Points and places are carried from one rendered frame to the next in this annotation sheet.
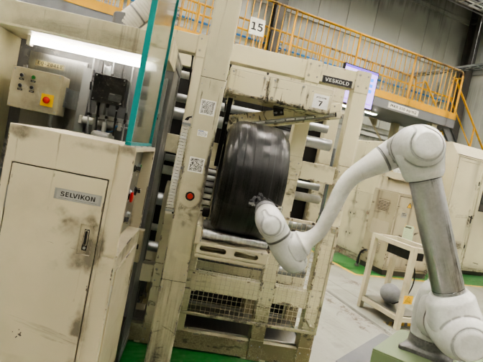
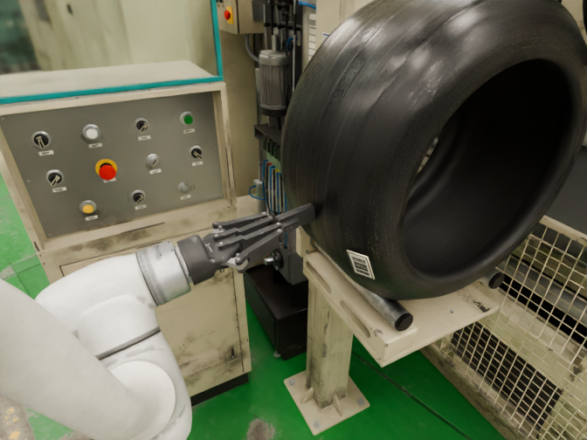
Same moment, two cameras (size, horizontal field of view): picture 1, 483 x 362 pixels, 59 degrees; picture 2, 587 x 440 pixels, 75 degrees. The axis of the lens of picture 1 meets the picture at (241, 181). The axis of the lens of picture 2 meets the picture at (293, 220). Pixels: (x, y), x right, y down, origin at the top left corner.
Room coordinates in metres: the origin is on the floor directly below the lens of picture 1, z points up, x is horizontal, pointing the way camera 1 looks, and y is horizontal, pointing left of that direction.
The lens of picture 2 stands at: (1.71, -0.63, 1.50)
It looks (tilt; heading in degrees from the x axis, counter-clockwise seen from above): 32 degrees down; 68
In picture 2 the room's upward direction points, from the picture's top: straight up
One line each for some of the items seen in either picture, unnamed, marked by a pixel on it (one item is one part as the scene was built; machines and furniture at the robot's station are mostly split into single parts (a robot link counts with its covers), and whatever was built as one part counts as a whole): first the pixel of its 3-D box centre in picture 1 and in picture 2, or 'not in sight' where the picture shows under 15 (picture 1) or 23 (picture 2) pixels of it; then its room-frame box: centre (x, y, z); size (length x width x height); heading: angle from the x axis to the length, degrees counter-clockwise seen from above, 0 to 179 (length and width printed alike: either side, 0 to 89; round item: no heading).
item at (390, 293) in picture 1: (397, 279); not in sight; (4.30, -1.74, 0.40); 0.60 x 0.35 x 0.80; 23
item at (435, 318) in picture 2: (228, 251); (394, 287); (2.25, -0.01, 0.80); 0.37 x 0.36 x 0.02; 6
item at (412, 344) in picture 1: (431, 342); not in sight; (1.59, -0.82, 0.77); 0.22 x 0.18 x 0.06; 143
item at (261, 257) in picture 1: (231, 251); (352, 293); (2.11, -0.02, 0.84); 0.36 x 0.09 x 0.06; 96
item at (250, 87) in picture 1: (277, 94); not in sight; (2.56, -0.10, 1.71); 0.61 x 0.25 x 0.15; 96
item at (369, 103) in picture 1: (357, 87); not in sight; (6.20, -1.35, 2.60); 0.60 x 0.05 x 0.55; 113
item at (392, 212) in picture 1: (400, 233); not in sight; (6.69, -2.60, 0.62); 0.91 x 0.58 x 1.25; 113
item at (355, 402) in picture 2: not in sight; (325, 390); (2.21, 0.24, 0.02); 0.27 x 0.27 x 0.04; 6
